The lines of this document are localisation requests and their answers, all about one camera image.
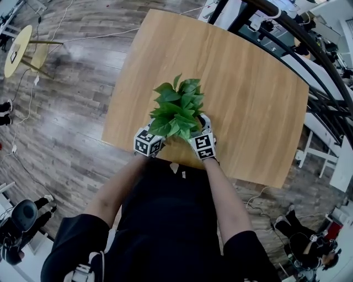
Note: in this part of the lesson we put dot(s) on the person's left forearm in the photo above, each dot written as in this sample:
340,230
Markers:
115,192

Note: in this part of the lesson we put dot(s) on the round yellow side table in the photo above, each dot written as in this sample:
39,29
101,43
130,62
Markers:
18,49

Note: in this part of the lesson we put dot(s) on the small white power adapter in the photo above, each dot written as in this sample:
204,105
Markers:
14,148

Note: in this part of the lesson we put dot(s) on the white card with black frame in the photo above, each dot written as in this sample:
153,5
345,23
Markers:
14,53

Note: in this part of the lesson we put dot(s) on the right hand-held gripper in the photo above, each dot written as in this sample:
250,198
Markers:
202,143

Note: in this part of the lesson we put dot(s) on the person's right forearm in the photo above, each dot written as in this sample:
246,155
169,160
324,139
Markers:
229,203

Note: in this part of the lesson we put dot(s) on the white paper tag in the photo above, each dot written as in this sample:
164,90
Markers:
36,80

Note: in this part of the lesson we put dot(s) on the person's black shirt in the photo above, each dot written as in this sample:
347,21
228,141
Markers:
165,225

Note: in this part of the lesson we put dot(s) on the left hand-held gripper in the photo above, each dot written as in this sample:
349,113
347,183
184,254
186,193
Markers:
143,143

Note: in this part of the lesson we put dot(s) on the green potted plant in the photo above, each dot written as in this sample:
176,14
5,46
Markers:
176,110

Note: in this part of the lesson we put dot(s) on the white desk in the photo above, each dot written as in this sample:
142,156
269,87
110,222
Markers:
342,170

